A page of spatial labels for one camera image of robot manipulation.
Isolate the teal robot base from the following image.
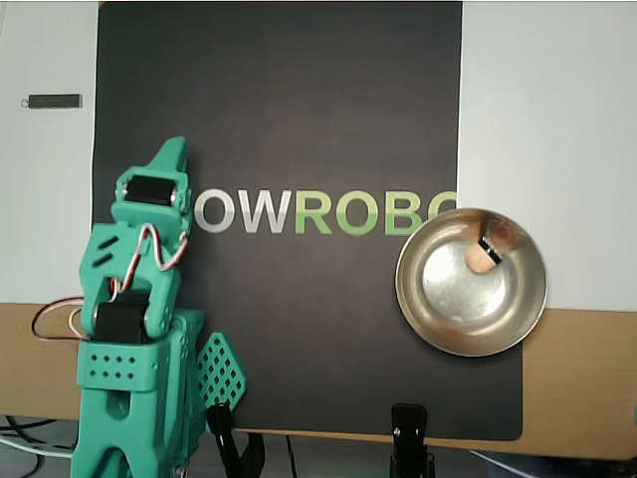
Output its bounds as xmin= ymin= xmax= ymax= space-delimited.
xmin=163 ymin=308 xmax=249 ymax=469

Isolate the white paper sheet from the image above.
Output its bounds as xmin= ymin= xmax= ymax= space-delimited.
xmin=456 ymin=0 xmax=637 ymax=313
xmin=0 ymin=0 xmax=100 ymax=305

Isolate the metal bowl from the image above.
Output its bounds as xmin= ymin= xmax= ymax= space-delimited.
xmin=394 ymin=207 xmax=548 ymax=358

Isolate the black USB stick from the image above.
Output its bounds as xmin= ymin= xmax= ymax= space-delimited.
xmin=20 ymin=94 xmax=85 ymax=112

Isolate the black table clamp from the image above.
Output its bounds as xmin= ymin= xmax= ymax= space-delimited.
xmin=206 ymin=401 xmax=265 ymax=478

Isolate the white floor cable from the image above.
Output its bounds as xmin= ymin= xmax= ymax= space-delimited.
xmin=0 ymin=435 xmax=76 ymax=457

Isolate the cork ball with black base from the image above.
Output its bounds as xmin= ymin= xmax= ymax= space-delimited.
xmin=464 ymin=233 xmax=502 ymax=275

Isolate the black spring lamp stand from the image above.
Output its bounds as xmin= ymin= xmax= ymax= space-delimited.
xmin=389 ymin=401 xmax=430 ymax=478

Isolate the thin black hanging cable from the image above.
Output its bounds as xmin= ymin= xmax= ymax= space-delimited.
xmin=285 ymin=433 xmax=300 ymax=478

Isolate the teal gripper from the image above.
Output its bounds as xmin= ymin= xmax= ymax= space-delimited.
xmin=110 ymin=136 xmax=195 ymax=241

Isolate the black WOWROBO mat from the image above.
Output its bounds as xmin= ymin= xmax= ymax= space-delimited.
xmin=87 ymin=1 xmax=525 ymax=442

